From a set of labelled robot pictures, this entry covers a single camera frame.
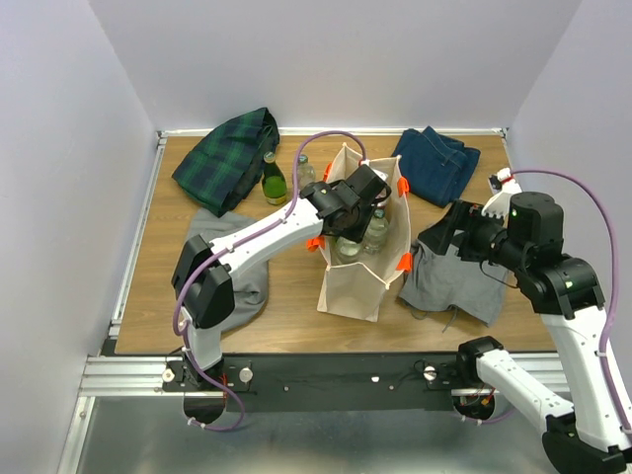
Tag left grey cloth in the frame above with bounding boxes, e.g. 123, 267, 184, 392
186, 208, 270, 333

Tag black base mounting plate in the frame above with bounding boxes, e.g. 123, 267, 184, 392
162, 351, 500, 415

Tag aluminium frame rail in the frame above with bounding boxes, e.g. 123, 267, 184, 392
53, 130, 179, 474

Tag right grey shorts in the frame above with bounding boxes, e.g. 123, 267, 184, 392
399, 240, 509, 327

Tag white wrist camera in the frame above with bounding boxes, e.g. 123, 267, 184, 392
482, 168, 521, 219
361, 160, 389, 200

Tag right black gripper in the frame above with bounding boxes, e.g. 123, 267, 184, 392
418, 196, 529, 271

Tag clear bottle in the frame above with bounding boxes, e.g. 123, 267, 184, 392
296, 154, 316, 191
335, 237, 362, 265
362, 207, 389, 255

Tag green Perrier bottle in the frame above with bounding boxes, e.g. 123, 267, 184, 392
262, 151, 287, 205

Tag blue denim jeans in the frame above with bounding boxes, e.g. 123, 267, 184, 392
393, 126, 481, 207

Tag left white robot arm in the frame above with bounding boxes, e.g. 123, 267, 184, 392
172, 163, 391, 390

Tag green plaid cloth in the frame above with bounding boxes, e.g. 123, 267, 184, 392
172, 108, 280, 217

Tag beige canvas tote bag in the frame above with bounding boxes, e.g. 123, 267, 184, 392
308, 155, 412, 322

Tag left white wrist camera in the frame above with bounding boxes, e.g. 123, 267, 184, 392
361, 160, 389, 200

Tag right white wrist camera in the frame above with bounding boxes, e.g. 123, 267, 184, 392
482, 168, 521, 219

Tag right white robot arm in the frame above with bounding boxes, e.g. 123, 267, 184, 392
419, 192, 631, 473

